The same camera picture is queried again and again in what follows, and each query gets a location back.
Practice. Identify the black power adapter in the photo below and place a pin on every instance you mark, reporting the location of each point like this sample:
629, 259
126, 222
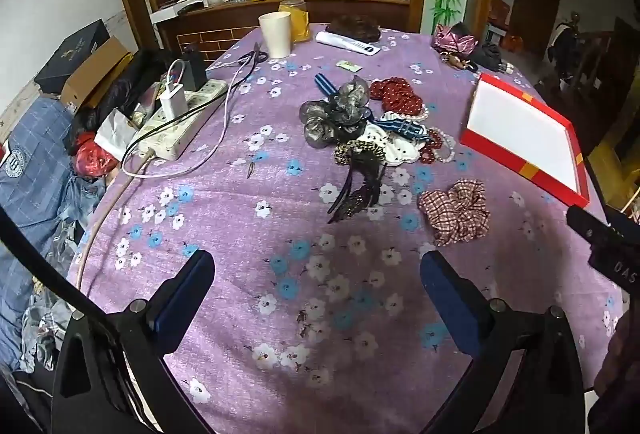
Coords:
195, 68

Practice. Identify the purple floral tablecloth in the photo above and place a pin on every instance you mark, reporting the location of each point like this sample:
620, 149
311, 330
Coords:
280, 214

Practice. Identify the red tray with white inside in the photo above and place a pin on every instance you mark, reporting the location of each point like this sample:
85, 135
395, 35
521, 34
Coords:
520, 133

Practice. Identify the yellow glass jar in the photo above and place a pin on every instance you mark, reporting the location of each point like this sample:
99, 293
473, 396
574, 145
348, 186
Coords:
299, 21

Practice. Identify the black hair clips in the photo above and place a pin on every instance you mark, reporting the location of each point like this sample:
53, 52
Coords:
357, 196

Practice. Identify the dark blue box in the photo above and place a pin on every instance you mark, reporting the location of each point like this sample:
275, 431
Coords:
70, 53

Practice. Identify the crumpled white paper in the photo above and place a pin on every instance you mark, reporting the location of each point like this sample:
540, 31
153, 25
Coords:
115, 131

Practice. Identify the black umbrella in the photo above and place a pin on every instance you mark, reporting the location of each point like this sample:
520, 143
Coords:
492, 56

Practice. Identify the small metal hairpin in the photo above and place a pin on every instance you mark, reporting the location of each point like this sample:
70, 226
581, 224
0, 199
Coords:
249, 169

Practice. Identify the small green packet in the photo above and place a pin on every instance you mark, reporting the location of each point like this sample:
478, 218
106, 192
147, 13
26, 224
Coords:
348, 66

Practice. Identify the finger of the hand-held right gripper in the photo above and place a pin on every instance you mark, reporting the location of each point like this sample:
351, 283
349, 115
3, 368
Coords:
585, 226

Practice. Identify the blue striped hair bow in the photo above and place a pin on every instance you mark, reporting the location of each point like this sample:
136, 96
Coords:
405, 126

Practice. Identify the plaid scrunchie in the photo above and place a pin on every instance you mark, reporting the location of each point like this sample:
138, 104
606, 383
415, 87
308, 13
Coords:
455, 214

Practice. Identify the cardboard box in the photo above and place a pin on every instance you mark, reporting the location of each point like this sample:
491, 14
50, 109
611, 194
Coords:
97, 73

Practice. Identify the red plastic bag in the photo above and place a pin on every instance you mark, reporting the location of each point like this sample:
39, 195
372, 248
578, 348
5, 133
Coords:
92, 156

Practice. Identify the black scissors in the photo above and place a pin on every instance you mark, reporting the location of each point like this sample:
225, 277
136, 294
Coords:
254, 56

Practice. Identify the grey organza scrunchie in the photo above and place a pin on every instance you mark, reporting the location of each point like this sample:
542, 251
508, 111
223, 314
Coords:
332, 113

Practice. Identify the cream plastic cup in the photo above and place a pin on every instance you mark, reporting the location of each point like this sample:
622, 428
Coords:
276, 36

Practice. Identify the dark wooden chair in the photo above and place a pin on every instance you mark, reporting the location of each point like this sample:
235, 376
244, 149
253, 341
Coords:
595, 63

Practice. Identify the red polka-dot scrunchie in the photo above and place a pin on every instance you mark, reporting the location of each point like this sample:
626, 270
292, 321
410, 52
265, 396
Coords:
397, 94

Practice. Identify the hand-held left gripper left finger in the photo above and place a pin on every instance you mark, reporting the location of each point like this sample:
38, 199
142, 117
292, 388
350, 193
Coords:
184, 296

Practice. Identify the blue plaid cloth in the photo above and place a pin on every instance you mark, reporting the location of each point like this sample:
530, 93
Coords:
35, 194

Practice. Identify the white fluffy scrunchie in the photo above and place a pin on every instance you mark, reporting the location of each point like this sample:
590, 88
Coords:
395, 148

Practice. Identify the person's right forearm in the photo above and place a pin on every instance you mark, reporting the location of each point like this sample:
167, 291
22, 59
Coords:
622, 364

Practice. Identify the white power strip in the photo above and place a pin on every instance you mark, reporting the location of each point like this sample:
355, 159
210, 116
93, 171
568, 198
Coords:
185, 121

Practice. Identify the brown wig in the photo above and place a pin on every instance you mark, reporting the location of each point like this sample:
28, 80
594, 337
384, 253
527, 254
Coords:
352, 27

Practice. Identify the leopard print scrunchie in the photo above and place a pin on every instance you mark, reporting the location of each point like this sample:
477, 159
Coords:
357, 148

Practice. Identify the white flat box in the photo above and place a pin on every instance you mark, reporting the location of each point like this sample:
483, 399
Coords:
177, 8

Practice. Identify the black bag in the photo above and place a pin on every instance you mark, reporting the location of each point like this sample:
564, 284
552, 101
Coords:
125, 88

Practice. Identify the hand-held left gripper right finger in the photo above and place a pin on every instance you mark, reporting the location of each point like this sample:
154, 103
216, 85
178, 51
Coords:
450, 306

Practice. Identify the white charger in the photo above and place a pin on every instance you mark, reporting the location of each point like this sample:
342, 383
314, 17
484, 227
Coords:
172, 101

